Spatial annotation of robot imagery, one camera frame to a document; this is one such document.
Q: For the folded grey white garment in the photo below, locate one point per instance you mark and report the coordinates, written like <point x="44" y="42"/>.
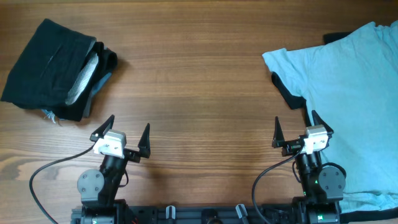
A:
<point x="82" y="79"/>

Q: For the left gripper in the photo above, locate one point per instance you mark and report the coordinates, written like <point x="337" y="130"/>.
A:
<point x="135" y="156"/>

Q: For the folded blue garment at bottom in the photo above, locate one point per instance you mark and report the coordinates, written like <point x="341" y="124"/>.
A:
<point x="86" y="112"/>

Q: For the left white rail clip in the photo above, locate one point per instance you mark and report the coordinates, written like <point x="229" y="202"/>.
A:
<point x="170" y="212"/>

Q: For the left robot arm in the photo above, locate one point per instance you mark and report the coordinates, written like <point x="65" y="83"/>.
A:
<point x="98" y="187"/>

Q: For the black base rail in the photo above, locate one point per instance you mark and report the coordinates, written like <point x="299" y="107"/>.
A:
<point x="211" y="214"/>

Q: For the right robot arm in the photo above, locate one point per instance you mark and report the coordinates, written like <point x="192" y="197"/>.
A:
<point x="322" y="183"/>

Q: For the black t-shirt under pile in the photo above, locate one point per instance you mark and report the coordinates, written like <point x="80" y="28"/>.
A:
<point x="296" y="102"/>

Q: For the white rail clip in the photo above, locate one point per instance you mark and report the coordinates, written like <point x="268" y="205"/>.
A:
<point x="170" y="212"/>
<point x="242" y="213"/>

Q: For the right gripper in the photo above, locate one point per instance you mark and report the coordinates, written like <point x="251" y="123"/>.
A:
<point x="290" y="146"/>

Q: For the folded black garment underneath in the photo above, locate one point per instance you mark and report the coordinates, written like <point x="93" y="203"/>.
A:
<point x="108" y="61"/>

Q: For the light blue t-shirt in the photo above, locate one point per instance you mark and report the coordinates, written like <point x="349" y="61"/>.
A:
<point x="352" y="84"/>

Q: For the right white rail clip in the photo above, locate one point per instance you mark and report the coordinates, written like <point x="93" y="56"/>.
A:
<point x="242" y="213"/>

